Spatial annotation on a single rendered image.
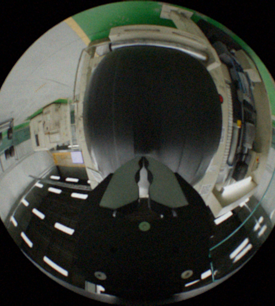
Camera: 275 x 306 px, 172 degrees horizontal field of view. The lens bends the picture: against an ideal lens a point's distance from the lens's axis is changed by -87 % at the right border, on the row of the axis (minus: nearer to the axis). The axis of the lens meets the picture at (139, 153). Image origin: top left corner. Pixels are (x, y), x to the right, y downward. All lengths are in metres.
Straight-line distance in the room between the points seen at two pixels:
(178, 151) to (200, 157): 0.04
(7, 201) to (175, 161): 11.67
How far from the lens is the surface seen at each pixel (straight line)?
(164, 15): 1.28
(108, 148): 0.15
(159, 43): 0.38
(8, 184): 11.37
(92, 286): 0.91
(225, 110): 0.50
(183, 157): 0.16
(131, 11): 1.26
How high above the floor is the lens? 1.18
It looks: 20 degrees up
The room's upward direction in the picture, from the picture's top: 179 degrees clockwise
